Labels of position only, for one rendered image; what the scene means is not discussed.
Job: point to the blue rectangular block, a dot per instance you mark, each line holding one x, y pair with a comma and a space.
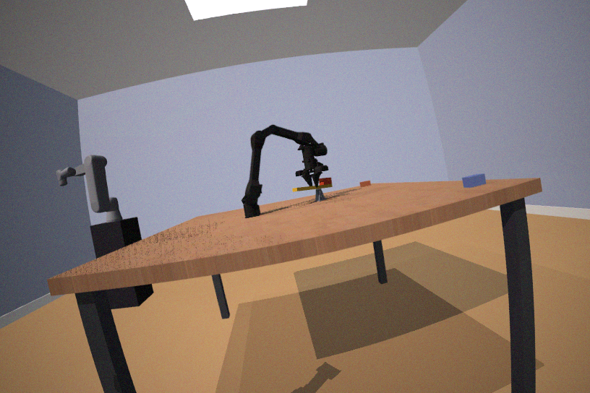
474, 180

